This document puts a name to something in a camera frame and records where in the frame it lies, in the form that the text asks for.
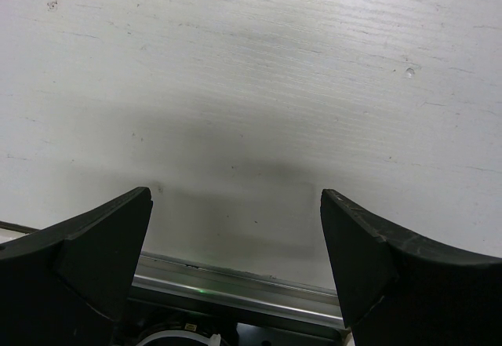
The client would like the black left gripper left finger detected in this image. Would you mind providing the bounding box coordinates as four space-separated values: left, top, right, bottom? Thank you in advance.
1 187 152 345

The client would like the aluminium table edge rail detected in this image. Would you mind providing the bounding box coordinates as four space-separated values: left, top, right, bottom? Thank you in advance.
1 223 344 335

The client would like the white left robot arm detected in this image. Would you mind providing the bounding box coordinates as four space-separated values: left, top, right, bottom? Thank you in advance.
1 187 501 345

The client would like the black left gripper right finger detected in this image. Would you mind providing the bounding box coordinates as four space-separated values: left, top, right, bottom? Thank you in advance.
320 189 501 345

